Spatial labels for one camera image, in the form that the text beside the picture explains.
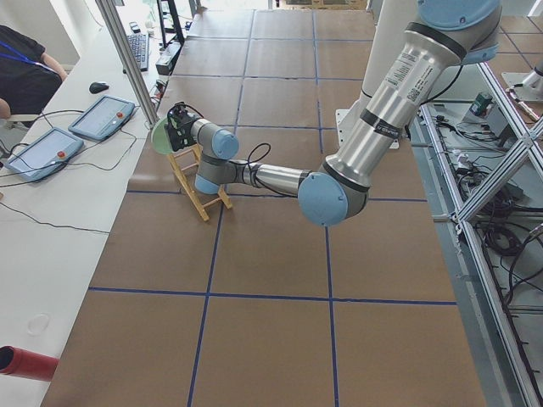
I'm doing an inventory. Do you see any person in black shirt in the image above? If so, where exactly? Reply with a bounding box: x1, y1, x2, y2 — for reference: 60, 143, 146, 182
1, 25, 67, 119

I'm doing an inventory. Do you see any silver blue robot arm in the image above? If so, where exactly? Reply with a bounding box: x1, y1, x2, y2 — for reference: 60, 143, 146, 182
152, 1, 502, 226

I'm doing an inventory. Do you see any grey teach pendant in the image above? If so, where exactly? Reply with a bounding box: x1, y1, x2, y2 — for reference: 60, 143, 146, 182
68, 95, 135, 141
5, 127, 84, 181

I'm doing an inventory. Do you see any black computer mouse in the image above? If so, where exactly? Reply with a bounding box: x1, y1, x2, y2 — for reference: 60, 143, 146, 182
88, 81, 109, 94

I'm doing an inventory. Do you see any wooden dish rack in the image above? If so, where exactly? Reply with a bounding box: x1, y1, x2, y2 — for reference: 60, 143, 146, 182
167, 144, 232, 221

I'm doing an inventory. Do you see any black box with label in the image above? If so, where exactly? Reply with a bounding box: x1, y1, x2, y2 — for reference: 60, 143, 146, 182
155, 42, 182, 75

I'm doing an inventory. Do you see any power strip with plugs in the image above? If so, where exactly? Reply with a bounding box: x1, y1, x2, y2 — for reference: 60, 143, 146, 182
149, 79, 167, 103

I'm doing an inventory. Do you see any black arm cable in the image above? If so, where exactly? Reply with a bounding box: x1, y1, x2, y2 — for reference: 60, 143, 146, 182
245, 142, 272, 187

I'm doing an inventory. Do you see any far grey teach pendant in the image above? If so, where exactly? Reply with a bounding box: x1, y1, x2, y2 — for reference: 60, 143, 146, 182
68, 95, 135, 141

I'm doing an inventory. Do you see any black computer keyboard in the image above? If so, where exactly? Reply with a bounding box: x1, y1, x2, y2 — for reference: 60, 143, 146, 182
126, 33, 149, 71

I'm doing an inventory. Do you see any aluminium frame right rail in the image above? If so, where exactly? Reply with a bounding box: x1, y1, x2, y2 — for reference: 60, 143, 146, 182
411, 54, 542, 406

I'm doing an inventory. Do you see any near grey teach pendant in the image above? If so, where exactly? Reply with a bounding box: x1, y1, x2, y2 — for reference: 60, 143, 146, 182
5, 127, 84, 181

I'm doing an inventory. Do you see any red cylinder tube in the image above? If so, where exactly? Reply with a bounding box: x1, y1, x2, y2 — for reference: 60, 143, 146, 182
1, 346, 59, 382

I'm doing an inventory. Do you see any light green round plate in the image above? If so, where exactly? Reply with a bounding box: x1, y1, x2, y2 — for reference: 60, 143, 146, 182
151, 118, 173, 155

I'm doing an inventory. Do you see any green electrical device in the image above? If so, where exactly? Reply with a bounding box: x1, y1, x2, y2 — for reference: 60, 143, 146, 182
469, 92, 493, 117

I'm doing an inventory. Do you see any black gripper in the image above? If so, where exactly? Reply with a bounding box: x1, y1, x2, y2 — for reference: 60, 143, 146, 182
165, 102, 196, 152

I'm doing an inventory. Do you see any aluminium frame post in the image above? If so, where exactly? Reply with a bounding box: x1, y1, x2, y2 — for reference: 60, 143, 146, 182
95, 0, 159, 129

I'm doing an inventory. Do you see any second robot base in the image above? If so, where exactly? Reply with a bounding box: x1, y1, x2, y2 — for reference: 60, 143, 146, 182
501, 60, 542, 102

